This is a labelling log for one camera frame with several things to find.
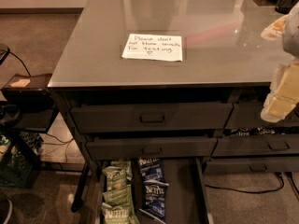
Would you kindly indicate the blue chip bag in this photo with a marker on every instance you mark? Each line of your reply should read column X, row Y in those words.
column 151, row 169
column 154, row 193

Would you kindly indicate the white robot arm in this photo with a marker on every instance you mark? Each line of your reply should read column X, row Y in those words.
column 286, row 28

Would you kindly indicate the top right drawer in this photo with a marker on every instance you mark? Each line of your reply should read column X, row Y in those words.
column 247, row 115

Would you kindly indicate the middle right drawer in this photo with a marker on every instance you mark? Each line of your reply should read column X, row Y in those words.
column 259, row 145

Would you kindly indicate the dark snack bags in drawer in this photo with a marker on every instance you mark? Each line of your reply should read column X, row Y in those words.
column 262, row 131

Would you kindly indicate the top left drawer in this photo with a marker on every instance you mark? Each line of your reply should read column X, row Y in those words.
column 150, row 117

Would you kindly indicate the bottom right drawer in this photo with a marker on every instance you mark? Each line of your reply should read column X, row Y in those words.
column 253, row 165

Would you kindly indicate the middle left drawer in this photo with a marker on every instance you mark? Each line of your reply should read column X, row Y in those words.
column 164, row 147

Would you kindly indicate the open bottom left drawer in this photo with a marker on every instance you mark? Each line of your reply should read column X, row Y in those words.
column 185, row 201

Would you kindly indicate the grey drawer cabinet counter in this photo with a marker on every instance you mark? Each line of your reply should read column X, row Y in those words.
column 225, row 60

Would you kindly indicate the upper green chip bag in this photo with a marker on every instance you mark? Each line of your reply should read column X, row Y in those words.
column 118, row 174

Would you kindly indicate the green chip bag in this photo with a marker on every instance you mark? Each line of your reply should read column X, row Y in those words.
column 119, row 196
column 119, row 214
column 118, row 174

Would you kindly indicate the middle green chip bag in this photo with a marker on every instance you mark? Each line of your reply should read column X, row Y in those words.
column 119, row 196

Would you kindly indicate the lower green chip bag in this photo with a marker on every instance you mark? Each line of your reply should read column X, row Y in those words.
column 119, row 214

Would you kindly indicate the white handwritten paper note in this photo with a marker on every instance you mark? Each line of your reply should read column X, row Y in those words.
column 153, row 47

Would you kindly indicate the green plastic crate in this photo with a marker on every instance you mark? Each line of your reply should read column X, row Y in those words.
column 15, row 168

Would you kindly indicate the dark shoe at corner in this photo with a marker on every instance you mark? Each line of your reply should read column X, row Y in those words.
column 6, row 208

